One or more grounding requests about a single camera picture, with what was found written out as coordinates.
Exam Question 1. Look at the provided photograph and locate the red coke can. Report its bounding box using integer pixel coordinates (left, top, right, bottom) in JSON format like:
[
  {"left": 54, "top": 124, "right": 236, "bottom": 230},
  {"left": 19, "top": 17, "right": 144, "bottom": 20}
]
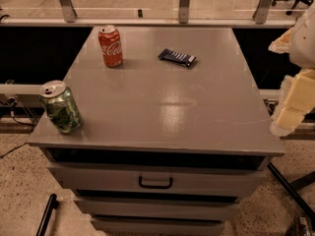
[{"left": 98, "top": 25, "right": 123, "bottom": 68}]

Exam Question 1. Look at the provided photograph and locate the metal window frame rail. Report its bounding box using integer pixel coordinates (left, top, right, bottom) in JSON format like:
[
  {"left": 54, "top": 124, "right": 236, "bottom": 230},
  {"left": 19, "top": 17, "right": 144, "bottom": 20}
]
[{"left": 0, "top": 0, "right": 298, "bottom": 28}]

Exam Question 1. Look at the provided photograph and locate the grey drawer cabinet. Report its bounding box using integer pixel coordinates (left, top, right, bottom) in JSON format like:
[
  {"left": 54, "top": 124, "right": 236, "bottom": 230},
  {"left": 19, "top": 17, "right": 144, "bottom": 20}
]
[{"left": 30, "top": 27, "right": 284, "bottom": 236}]

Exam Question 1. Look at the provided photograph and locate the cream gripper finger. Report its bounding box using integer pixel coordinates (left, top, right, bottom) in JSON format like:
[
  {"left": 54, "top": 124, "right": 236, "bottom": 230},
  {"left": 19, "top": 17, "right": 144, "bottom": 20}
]
[
  {"left": 270, "top": 69, "right": 315, "bottom": 137},
  {"left": 269, "top": 28, "right": 293, "bottom": 54}
]

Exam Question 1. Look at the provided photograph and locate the green soda can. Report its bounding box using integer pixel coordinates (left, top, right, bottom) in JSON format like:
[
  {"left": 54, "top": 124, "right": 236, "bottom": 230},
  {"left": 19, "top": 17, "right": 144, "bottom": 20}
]
[{"left": 39, "top": 81, "right": 83, "bottom": 134}]

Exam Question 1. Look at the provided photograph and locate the dark blue snack bar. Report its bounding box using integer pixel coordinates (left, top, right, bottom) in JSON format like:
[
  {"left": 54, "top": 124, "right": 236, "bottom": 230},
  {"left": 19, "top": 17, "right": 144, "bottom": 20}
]
[{"left": 157, "top": 48, "right": 196, "bottom": 68}]

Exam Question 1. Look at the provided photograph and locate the black cable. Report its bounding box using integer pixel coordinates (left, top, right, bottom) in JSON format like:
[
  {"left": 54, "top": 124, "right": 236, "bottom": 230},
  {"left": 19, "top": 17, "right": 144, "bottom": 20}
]
[{"left": 0, "top": 95, "right": 37, "bottom": 159}]

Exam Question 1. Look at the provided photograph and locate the black floor bar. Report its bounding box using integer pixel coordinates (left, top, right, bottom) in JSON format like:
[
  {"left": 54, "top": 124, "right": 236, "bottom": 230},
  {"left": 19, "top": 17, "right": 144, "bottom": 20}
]
[{"left": 35, "top": 194, "right": 58, "bottom": 236}]

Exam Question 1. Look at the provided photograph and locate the black drawer handle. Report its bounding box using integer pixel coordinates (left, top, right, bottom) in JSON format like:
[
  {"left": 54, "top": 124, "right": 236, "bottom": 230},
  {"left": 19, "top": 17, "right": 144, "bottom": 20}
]
[{"left": 138, "top": 176, "right": 173, "bottom": 190}]

